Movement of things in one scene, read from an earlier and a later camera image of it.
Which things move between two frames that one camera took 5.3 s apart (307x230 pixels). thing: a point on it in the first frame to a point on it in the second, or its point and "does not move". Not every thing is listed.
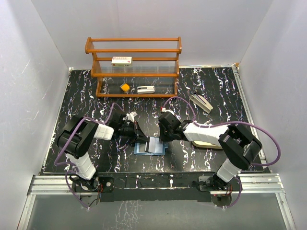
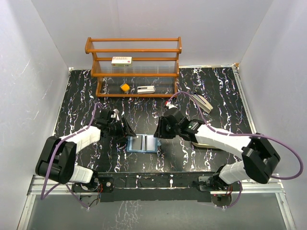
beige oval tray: x=203 y=144 does not move
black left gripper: x=141 y=138 to x=121 y=137
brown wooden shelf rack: x=135 y=67 does not move
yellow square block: x=125 y=87 does not move
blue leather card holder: x=139 y=150 to x=142 y=144
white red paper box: x=122 y=61 does not move
